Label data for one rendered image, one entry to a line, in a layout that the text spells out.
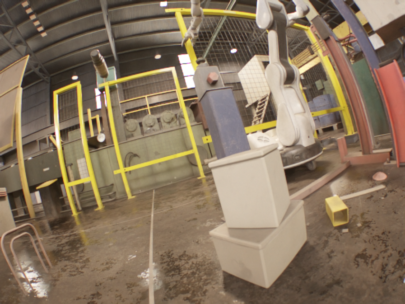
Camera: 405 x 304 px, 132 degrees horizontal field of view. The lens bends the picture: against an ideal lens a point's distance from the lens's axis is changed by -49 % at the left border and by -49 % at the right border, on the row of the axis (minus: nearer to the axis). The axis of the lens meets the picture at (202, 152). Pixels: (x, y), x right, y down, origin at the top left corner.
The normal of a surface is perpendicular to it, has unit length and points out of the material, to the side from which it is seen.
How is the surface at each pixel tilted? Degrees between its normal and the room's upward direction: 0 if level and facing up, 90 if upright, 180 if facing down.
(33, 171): 90
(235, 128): 90
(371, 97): 90
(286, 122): 90
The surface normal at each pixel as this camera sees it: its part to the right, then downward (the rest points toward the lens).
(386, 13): -0.93, 0.25
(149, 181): 0.26, -0.10
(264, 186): -0.62, 0.15
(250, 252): -0.78, 0.21
